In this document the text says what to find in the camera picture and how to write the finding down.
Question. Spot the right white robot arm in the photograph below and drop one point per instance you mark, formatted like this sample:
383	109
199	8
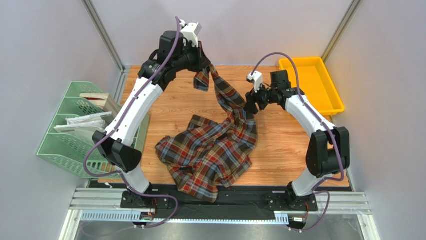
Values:
328	151

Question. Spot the yellow plastic tray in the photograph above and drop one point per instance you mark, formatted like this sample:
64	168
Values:
317	84

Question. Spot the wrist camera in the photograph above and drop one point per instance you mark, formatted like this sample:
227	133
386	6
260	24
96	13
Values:
190	32
256	78

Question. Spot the white papers in plastic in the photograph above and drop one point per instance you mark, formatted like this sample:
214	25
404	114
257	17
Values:
84	127

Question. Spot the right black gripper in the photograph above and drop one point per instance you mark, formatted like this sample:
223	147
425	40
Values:
253	101

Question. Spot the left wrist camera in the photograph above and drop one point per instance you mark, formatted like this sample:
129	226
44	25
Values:
190	32

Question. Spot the wooden block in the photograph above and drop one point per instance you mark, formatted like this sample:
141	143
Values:
104	101

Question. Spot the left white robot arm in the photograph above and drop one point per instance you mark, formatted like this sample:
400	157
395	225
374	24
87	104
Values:
178	51

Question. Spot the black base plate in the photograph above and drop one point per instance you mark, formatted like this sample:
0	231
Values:
234	203

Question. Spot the aluminium frame rail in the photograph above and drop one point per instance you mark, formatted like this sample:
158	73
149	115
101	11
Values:
94	214

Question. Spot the plaid long sleeve shirt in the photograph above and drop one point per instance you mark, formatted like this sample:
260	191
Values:
208	153

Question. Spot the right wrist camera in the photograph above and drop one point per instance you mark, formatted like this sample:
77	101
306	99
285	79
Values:
256	78

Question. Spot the green file organizer rack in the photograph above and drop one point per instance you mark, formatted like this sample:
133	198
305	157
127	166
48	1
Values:
67	151

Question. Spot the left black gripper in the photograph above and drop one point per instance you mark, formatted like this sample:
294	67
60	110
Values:
202	61

